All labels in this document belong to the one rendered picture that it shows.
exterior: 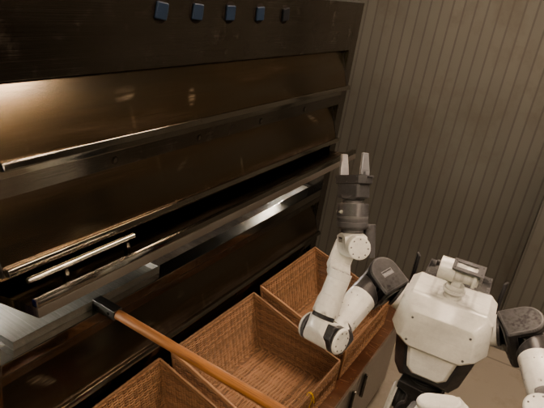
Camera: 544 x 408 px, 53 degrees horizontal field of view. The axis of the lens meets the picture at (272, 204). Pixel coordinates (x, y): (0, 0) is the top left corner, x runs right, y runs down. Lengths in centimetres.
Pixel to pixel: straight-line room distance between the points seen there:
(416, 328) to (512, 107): 240
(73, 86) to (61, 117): 9
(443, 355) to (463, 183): 240
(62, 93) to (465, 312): 120
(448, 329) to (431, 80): 248
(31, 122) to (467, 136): 306
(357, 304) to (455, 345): 29
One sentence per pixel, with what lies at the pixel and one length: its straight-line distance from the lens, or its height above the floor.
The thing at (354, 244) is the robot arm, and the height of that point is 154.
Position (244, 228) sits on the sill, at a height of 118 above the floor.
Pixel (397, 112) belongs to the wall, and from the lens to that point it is 394.
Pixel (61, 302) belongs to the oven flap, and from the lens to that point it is 136.
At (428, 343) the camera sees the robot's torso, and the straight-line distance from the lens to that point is 167.
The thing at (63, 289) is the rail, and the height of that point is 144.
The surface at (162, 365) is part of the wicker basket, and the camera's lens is 206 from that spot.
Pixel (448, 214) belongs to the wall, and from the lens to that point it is 403.
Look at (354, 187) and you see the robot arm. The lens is 150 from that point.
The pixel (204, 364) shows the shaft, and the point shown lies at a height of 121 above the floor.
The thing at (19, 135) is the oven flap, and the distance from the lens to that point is 131.
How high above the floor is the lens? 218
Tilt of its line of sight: 23 degrees down
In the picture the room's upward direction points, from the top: 9 degrees clockwise
